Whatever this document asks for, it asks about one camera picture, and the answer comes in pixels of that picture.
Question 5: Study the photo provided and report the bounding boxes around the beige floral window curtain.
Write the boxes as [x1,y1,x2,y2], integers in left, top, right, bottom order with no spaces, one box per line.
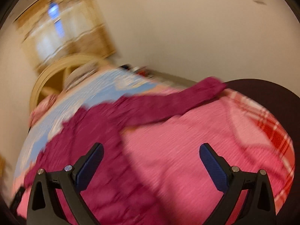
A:
[15,0,116,73]

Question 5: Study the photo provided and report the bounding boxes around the striped pillow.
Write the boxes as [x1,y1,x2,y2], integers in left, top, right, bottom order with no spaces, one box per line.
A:
[64,61,99,91]

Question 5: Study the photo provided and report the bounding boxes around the dark items beside bed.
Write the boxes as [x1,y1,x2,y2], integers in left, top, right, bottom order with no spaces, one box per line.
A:
[119,64,151,77]

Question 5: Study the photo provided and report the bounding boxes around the magenta puffer down jacket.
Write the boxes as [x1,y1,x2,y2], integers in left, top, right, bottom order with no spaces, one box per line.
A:
[24,77,226,224]

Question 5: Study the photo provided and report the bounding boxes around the cream wooden headboard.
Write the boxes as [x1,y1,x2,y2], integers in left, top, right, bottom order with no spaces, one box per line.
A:
[29,53,114,111]

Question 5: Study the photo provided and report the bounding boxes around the red white plaid sheet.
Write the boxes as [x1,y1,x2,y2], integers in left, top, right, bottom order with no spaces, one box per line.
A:
[223,89,295,212]

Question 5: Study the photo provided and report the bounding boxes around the folded pink floral quilt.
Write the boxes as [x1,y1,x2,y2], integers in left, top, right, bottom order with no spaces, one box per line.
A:
[28,94,58,128]

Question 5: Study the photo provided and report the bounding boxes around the dark wooden footboard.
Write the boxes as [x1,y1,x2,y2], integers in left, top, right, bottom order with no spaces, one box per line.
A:
[227,79,299,224]

